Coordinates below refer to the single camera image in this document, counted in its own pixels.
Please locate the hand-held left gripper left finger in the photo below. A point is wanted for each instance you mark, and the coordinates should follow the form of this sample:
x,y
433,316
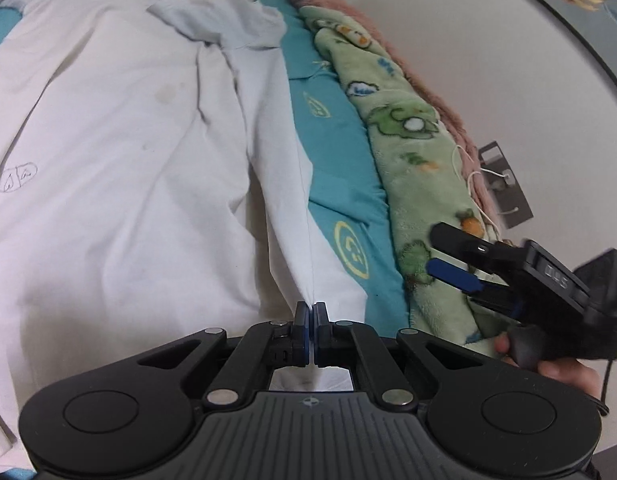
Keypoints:
x,y
303,340

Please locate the white shirt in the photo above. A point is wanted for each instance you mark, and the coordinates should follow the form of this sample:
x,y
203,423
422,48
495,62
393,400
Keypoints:
x,y
113,135

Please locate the person's right hand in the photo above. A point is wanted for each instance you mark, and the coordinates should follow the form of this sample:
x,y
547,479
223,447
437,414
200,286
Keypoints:
x,y
563,375

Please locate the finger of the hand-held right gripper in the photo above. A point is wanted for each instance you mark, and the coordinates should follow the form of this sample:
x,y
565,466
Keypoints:
x,y
463,242
451,272

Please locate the green cartoon blanket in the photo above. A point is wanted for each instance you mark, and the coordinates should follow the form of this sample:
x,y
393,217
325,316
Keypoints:
x,y
413,160

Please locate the bed with teal printed sheet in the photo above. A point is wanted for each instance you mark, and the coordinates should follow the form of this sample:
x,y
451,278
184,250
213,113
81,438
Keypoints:
x,y
333,185

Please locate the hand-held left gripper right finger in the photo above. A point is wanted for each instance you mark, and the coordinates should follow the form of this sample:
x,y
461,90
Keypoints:
x,y
318,340

